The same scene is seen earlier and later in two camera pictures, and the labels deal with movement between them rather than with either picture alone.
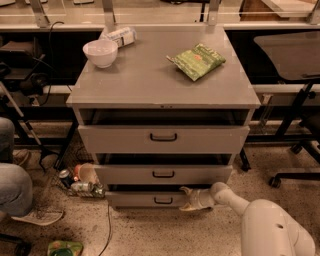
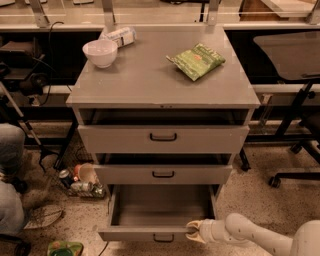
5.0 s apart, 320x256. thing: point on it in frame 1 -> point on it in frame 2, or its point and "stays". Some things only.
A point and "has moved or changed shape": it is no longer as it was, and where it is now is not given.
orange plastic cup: [85, 172] stays
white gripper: [199, 199] -> [209, 230]
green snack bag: [198, 61] stays
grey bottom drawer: [161, 200] has moved or changed shape
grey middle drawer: [164, 174] stays
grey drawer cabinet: [160, 109] stays
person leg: [16, 190] -> [11, 209]
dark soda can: [65, 178] stays
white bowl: [101, 52] stays
